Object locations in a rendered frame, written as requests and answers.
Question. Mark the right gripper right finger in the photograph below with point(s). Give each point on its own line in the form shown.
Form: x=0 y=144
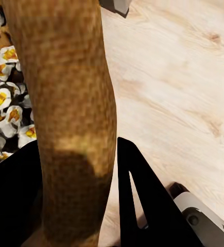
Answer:
x=167 y=225

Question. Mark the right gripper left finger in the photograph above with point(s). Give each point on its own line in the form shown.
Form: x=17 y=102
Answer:
x=20 y=180

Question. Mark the popcorn bag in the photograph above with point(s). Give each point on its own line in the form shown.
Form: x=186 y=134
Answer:
x=60 y=47

